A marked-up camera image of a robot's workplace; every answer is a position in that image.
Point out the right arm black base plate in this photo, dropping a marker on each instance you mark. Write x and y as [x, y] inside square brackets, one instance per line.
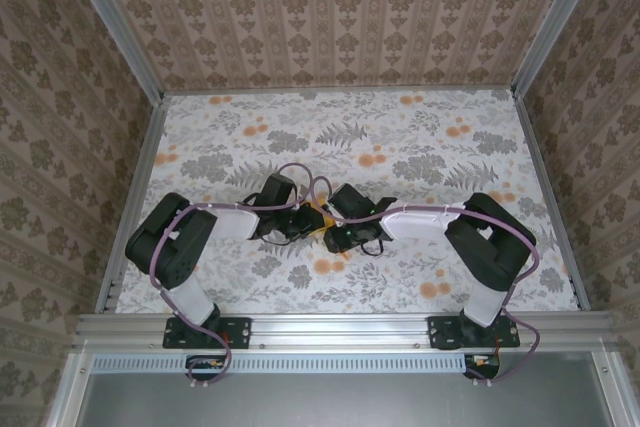
[442, 332]

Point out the aluminium table side rail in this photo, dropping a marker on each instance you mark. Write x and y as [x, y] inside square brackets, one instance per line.
[135, 197]
[550, 197]

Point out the aluminium table end rail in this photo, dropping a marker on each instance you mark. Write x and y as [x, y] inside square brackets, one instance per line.
[340, 91]

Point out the floral printed table cover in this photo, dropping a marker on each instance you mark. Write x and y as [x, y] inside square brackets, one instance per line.
[350, 122]

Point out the aluminium frame post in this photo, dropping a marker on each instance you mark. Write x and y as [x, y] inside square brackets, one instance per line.
[555, 22]
[115, 27]

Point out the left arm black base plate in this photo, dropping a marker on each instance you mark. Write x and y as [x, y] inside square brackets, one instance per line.
[240, 332]

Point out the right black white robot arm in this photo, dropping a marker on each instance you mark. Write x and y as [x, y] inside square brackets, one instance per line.
[490, 242]

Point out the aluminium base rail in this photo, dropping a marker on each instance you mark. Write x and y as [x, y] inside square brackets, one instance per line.
[340, 332]

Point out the yellow paper sheet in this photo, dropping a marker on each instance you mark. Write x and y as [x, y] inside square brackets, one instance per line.
[327, 223]

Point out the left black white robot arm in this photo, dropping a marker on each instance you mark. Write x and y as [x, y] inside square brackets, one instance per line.
[165, 247]

